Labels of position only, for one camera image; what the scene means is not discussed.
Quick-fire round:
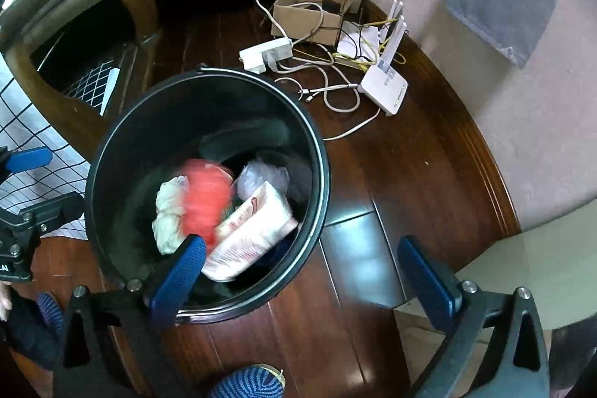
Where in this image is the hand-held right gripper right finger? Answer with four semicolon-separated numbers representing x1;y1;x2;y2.
396;235;553;398

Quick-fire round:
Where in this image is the pale beige furniture piece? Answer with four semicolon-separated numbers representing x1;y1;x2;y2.
454;211;597;333

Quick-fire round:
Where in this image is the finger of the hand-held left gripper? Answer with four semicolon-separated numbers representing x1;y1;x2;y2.
0;146;52;176
0;192;85;240

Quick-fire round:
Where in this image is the white checkered tablecloth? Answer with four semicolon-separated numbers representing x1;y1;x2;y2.
0;53;122;235

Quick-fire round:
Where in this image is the dark trouser leg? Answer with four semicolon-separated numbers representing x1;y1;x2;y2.
0;286;61;373

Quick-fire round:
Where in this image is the white charging cable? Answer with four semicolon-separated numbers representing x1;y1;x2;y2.
275;62;382;142

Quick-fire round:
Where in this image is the blue knit slipper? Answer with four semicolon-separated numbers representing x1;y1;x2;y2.
37;292;65;334
207;363;286;398

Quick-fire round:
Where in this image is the person's left hand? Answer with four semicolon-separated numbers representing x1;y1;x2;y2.
0;281;12;322

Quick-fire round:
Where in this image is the white router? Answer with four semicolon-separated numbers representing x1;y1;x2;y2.
359;0;410;116

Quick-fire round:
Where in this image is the beige paper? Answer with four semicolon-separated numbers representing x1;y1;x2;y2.
153;175;192;256

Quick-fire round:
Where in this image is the black trash bin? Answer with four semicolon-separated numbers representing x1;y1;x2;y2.
84;63;331;325

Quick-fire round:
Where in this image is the white plastic bag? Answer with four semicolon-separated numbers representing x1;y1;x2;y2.
235;160;292;200

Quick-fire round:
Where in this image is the white power strip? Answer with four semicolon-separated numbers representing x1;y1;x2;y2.
239;37;294;73

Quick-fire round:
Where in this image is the red paper cup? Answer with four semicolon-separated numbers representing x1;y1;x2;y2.
182;159;236;245

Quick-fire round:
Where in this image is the wooden chair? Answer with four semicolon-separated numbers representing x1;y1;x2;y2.
0;0;162;147

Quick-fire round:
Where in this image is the yellow network cable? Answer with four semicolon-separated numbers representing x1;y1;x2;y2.
333;16;403;71

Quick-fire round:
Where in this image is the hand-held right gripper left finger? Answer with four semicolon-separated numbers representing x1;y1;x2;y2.
53;234;208;398

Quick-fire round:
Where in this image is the white box with red print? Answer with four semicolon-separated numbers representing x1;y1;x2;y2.
203;181;299;282

